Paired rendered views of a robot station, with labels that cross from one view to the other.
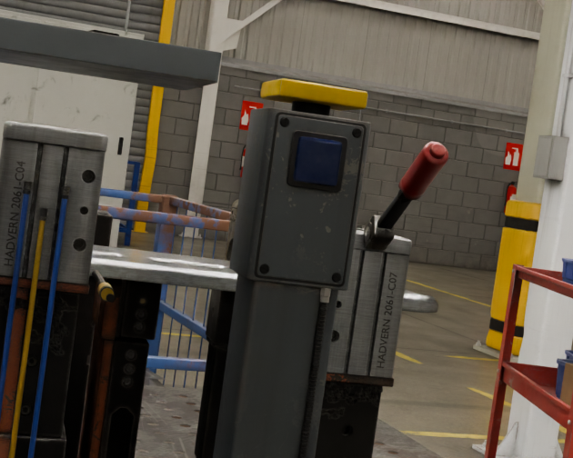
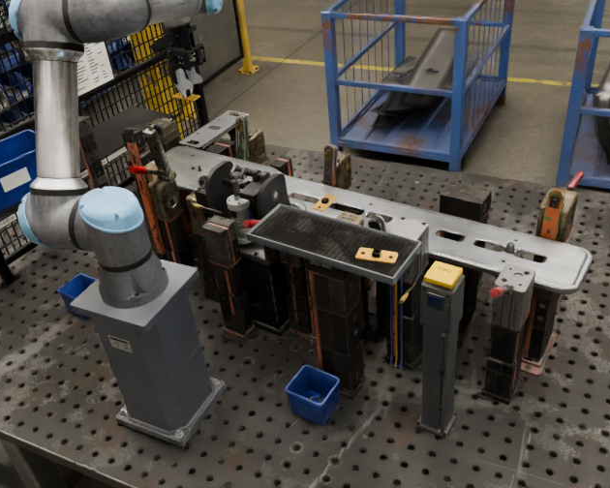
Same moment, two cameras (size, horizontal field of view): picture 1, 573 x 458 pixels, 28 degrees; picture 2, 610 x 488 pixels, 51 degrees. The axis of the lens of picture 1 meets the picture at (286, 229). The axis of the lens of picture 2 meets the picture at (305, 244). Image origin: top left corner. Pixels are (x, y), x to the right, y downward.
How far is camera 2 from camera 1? 1.07 m
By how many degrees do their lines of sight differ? 56
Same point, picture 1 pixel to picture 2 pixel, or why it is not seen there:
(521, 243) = not seen: outside the picture
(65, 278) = (405, 280)
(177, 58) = (381, 278)
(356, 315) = (503, 310)
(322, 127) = (436, 292)
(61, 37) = (351, 268)
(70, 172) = not seen: hidden behind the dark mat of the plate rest
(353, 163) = (447, 303)
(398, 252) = (518, 294)
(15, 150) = not seen: hidden behind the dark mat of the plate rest
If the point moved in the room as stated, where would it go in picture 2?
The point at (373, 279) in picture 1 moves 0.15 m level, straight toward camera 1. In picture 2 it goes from (508, 301) to (463, 335)
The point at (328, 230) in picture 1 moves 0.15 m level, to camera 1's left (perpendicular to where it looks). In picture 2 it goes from (442, 319) to (385, 289)
